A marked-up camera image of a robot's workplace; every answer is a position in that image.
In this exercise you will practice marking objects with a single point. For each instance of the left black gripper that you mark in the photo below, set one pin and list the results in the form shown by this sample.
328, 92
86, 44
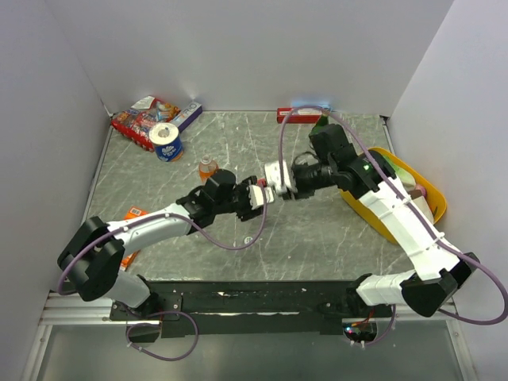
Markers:
248, 213

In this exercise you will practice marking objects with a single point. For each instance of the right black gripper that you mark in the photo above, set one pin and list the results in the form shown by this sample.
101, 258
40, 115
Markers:
298, 192

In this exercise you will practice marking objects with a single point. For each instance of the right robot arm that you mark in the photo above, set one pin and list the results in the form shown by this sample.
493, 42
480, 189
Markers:
371, 180

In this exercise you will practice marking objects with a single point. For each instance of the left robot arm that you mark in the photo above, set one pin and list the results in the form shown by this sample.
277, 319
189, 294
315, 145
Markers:
91, 261

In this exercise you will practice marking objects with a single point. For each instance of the orange drink bottle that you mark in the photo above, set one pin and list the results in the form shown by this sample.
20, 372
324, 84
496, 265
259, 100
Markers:
207, 167

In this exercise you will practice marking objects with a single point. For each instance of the green glass bottle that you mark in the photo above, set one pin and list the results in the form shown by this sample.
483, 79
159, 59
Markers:
322, 122

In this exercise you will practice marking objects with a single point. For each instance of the red box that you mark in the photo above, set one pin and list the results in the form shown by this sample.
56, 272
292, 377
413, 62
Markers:
302, 116

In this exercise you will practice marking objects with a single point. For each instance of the blue box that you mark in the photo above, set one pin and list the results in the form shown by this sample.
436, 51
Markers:
308, 102

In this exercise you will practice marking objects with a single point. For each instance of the green lettuce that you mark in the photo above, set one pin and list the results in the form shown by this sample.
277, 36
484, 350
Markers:
406, 178

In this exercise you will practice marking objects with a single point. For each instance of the toilet paper roll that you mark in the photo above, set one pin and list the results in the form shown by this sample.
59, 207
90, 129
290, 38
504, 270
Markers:
166, 142

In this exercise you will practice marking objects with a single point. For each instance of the purple white box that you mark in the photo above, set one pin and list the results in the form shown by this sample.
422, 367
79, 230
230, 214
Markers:
187, 115

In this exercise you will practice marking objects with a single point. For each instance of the white paper cup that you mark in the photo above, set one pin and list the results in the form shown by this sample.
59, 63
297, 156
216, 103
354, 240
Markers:
420, 202

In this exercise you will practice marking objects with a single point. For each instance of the yellow basket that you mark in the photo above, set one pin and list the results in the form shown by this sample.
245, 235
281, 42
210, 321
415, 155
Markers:
435, 199

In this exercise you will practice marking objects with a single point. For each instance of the red snack bag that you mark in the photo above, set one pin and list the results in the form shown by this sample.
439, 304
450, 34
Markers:
136, 122

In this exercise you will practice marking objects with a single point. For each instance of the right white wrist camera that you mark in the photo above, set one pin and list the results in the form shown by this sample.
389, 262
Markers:
280, 179

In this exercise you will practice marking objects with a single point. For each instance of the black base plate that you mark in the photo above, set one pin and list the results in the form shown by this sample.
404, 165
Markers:
184, 308

